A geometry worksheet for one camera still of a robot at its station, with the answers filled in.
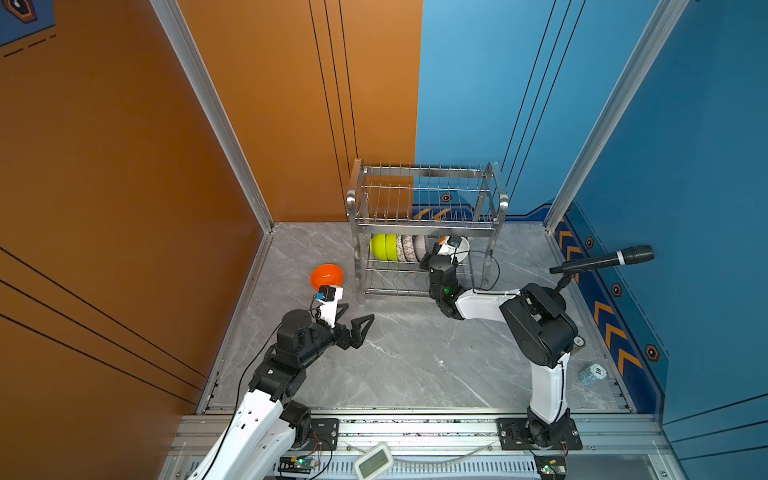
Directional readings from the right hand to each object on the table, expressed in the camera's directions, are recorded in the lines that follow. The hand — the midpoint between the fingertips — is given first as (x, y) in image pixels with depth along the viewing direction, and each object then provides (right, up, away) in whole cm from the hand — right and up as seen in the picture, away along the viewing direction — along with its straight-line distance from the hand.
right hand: (435, 244), depth 95 cm
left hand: (-22, -17, -20) cm, 34 cm away
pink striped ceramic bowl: (-5, -1, +3) cm, 5 cm away
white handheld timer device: (-18, -51, -27) cm, 60 cm away
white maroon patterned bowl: (-11, -2, +4) cm, 12 cm away
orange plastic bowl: (-36, -11, +6) cm, 38 cm away
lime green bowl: (-19, -1, +5) cm, 19 cm away
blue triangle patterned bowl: (-8, -1, +3) cm, 9 cm away
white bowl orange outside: (+6, -2, -14) cm, 15 cm away
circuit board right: (+24, -54, -25) cm, 64 cm away
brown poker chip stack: (+39, -28, -12) cm, 49 cm away
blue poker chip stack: (+38, -35, -17) cm, 55 cm away
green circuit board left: (-35, -53, -25) cm, 68 cm away
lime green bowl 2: (-14, -1, +4) cm, 15 cm away
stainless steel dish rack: (-10, +6, -16) cm, 20 cm away
